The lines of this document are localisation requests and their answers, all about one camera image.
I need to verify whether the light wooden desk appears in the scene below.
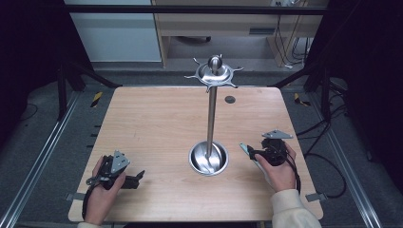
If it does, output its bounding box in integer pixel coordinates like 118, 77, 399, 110
151, 0, 329, 68

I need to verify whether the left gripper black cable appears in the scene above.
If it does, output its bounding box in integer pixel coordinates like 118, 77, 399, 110
81, 182, 97, 221

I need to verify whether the black frame strut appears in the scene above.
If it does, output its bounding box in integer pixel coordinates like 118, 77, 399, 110
56, 61, 124, 122
270, 61, 333, 122

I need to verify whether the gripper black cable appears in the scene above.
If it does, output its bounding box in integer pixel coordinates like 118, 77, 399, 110
81, 182, 97, 221
278, 142, 302, 195

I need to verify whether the black curtain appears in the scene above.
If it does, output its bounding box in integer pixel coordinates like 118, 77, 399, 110
0, 0, 93, 150
303, 0, 403, 184

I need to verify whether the person's left hand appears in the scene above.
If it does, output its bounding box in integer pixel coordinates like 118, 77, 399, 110
83, 155, 127, 226

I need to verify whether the stainless steel utensil rack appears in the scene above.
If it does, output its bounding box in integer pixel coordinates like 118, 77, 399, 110
183, 53, 244, 177

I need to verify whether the black floor cable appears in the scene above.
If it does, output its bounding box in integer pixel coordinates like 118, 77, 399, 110
296, 103, 348, 200

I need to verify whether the white cabinet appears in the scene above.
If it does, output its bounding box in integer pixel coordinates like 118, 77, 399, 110
64, 0, 163, 63

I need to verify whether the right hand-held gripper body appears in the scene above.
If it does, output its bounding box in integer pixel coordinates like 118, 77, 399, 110
253, 128, 295, 167

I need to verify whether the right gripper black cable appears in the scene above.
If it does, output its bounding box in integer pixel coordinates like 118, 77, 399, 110
278, 142, 302, 195

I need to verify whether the bundle of hanging cables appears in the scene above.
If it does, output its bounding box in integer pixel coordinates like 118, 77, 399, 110
273, 1, 314, 70

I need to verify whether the person's right hand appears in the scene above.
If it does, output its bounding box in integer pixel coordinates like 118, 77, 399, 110
254, 142, 297, 193

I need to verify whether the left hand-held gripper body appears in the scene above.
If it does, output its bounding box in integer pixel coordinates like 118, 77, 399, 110
86, 149, 141, 191

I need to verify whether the yellow black striped tape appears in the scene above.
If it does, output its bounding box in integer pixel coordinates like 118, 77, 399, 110
90, 91, 105, 108
293, 92, 312, 107

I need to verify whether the aluminium floor rail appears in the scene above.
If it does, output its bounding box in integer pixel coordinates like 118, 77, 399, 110
307, 91, 384, 228
0, 90, 81, 228

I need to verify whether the black horizontal frame bar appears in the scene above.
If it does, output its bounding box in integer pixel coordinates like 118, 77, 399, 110
63, 4, 328, 16

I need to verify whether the grey table bracket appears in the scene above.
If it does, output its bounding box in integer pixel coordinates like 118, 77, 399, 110
305, 192, 329, 203
65, 192, 86, 202

